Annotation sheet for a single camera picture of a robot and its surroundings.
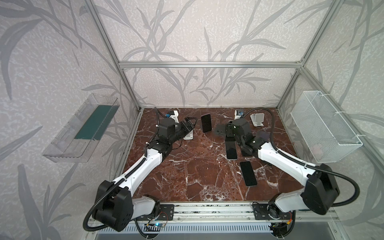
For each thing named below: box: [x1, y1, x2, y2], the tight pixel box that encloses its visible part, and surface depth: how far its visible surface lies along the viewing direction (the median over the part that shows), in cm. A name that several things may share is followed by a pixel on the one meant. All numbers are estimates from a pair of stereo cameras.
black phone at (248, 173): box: [240, 161, 257, 186], surface depth 88 cm
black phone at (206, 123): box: [201, 113, 212, 133], surface depth 102 cm
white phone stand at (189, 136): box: [183, 129, 194, 140], surface depth 104 cm
